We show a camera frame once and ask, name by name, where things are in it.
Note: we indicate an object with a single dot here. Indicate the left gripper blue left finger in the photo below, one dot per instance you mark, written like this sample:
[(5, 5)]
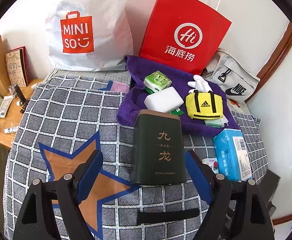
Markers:
[(86, 174)]

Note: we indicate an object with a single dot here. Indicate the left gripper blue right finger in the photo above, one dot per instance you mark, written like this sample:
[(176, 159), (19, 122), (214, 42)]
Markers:
[(196, 169)]

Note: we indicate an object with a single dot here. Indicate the mint green cloth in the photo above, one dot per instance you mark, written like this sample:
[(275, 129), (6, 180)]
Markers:
[(217, 123)]

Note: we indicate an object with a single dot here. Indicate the green sachet packet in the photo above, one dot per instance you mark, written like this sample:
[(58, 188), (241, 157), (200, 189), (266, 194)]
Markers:
[(177, 111)]

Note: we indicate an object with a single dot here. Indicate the yellow Adidas mini bag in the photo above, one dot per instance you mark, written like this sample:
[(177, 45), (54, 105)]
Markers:
[(204, 106)]

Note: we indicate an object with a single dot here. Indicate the white sponge block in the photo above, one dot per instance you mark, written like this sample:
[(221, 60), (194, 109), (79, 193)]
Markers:
[(164, 101)]

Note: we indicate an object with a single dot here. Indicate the white glove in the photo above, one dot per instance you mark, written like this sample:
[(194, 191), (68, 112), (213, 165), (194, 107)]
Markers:
[(199, 84)]

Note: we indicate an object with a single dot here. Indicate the green tissue pack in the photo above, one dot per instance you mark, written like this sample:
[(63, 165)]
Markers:
[(156, 82)]

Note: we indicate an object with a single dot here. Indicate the small fruit sticker packet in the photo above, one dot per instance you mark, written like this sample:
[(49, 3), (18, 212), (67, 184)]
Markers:
[(212, 163)]

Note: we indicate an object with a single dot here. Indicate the brown star marker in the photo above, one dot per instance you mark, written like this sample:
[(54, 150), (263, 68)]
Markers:
[(96, 187)]

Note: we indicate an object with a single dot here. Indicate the blue tissue pack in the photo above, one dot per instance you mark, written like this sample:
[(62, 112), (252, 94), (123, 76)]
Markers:
[(232, 155)]

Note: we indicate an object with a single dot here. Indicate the dark green tea tin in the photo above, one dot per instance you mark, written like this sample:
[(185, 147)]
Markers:
[(158, 156)]

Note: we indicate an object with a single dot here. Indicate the grey checkered blanket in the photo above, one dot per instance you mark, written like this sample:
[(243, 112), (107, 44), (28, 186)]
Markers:
[(63, 113)]

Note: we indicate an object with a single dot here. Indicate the grey Nike waist bag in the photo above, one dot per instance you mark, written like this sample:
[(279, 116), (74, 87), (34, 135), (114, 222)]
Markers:
[(225, 71)]

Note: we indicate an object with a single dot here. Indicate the wooden nightstand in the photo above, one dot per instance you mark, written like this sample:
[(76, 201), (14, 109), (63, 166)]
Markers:
[(12, 119)]

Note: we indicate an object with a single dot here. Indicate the white tube on nightstand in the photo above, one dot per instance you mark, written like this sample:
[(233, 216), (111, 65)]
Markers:
[(5, 105)]

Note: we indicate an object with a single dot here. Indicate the brown book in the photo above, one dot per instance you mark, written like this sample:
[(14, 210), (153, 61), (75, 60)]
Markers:
[(16, 65)]

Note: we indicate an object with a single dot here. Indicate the red Haidilao paper bag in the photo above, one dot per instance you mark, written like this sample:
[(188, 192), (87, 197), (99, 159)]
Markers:
[(183, 34)]

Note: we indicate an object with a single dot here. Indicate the white Miniso plastic bag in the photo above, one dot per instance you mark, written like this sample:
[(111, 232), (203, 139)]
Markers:
[(89, 35)]

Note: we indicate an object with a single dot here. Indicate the brown wooden door frame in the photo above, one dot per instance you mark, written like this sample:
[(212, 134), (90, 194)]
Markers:
[(275, 59)]

